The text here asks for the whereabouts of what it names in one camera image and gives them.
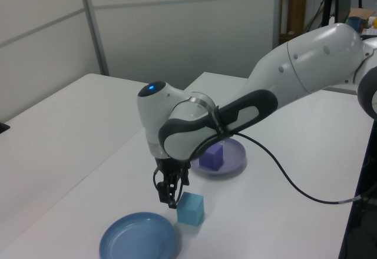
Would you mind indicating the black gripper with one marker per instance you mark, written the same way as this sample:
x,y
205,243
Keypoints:
x,y
171,170

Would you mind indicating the purple plate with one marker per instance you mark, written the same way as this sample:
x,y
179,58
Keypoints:
x,y
234,156

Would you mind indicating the blue cup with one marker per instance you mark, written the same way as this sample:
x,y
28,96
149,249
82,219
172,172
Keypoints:
x,y
355,23

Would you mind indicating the black monitor stand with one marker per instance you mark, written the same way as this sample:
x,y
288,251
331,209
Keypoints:
x,y
328,9

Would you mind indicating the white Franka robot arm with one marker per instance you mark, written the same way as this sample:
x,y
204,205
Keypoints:
x,y
309,61

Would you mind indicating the grey partition edge post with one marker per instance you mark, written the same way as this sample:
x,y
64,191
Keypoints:
x,y
277,11

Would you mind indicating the light blue cube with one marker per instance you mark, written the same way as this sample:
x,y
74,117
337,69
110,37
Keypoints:
x,y
190,209

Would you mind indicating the purple cube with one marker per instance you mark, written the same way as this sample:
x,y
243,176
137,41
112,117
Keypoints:
x,y
210,159

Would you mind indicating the blue plate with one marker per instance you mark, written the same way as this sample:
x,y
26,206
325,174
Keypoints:
x,y
137,238

